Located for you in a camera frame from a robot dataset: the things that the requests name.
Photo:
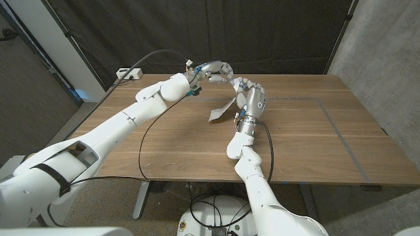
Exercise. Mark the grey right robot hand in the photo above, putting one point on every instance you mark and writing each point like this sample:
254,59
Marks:
254,101

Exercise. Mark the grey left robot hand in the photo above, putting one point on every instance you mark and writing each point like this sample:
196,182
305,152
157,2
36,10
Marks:
216,69

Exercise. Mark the yellow new driver bumper sticker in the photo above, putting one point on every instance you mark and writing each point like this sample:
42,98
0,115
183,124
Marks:
221,111

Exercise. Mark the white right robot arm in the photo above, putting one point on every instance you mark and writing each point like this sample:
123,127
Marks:
259,196

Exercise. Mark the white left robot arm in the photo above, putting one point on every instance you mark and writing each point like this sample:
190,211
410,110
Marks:
108,131

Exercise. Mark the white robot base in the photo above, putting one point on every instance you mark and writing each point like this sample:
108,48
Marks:
197,219

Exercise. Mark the black backdrop curtain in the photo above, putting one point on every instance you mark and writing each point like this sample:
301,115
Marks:
210,32

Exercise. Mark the white power outlet box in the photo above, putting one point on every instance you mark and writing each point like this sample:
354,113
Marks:
128,73

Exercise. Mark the grey tape outline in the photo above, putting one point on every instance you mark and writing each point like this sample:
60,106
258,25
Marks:
342,137

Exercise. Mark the black backdrop stand pole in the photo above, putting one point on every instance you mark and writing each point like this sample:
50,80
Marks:
341,37
73,49

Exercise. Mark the grey table leg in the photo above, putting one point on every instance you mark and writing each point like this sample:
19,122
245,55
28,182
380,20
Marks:
310,203

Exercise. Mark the black round fan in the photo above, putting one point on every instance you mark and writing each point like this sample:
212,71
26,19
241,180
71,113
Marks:
159,187

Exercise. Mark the black box on base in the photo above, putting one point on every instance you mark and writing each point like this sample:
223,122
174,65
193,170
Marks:
219,231

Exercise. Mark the white table leg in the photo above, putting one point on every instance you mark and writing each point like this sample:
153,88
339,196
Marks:
140,200

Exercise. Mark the white platform box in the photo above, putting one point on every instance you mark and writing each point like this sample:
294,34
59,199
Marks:
8,165

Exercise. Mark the black wall rail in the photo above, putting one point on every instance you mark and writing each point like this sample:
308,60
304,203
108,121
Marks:
73,94

